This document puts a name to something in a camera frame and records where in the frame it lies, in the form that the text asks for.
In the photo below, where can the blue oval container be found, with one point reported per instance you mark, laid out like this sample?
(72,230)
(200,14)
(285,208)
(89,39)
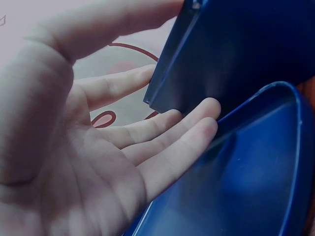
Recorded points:
(233,177)

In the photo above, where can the person's left thumb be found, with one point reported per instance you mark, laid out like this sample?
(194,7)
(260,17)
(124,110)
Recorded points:
(115,22)

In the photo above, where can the blue box lid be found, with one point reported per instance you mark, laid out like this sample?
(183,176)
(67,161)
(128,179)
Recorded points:
(226,49)

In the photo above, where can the person's left hand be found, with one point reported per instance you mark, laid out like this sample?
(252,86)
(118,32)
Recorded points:
(61,159)

